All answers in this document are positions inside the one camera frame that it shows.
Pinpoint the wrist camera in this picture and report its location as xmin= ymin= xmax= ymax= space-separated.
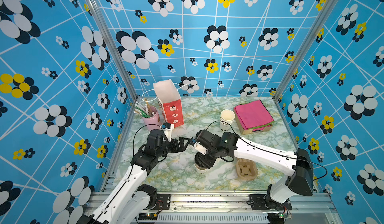
xmin=193 ymin=139 xmax=208 ymax=155
xmin=162 ymin=122 xmax=175 ymax=142

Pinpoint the black cup lid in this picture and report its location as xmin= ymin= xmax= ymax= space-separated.
xmin=194 ymin=152 xmax=216 ymax=169

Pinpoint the red white paper bag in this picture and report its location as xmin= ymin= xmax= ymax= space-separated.
xmin=153 ymin=79 xmax=184 ymax=127

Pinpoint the stack of cardboard cup carriers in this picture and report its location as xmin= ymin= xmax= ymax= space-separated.
xmin=236 ymin=158 xmax=258 ymax=181

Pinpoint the pink utensil cup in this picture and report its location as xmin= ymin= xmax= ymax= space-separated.
xmin=142 ymin=106 xmax=162 ymax=131

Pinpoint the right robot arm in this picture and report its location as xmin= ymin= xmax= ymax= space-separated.
xmin=192 ymin=130 xmax=313 ymax=204

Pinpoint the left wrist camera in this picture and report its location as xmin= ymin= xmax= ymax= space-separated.
xmin=162 ymin=122 xmax=175 ymax=142

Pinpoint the stack of white paper cups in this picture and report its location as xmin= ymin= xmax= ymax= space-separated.
xmin=220 ymin=109 xmax=236 ymax=131

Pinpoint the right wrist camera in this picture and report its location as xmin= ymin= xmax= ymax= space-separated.
xmin=193 ymin=139 xmax=208 ymax=155

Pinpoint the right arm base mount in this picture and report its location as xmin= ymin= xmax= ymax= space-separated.
xmin=246 ymin=194 xmax=292 ymax=211

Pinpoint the cardboard napkin box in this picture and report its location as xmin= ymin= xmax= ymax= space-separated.
xmin=234 ymin=110 xmax=275 ymax=135

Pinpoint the white paper coffee cup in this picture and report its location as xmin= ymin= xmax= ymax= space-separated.
xmin=194 ymin=162 xmax=209 ymax=174

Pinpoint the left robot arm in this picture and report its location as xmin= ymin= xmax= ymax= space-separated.
xmin=77 ymin=129 xmax=196 ymax=224

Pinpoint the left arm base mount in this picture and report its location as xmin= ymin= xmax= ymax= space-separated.
xmin=144 ymin=193 xmax=171 ymax=211

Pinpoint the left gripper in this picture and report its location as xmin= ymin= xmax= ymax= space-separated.
xmin=156 ymin=137 xmax=190 ymax=159

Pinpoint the pink napkin stack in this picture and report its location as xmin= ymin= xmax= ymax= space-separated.
xmin=234 ymin=100 xmax=275 ymax=132

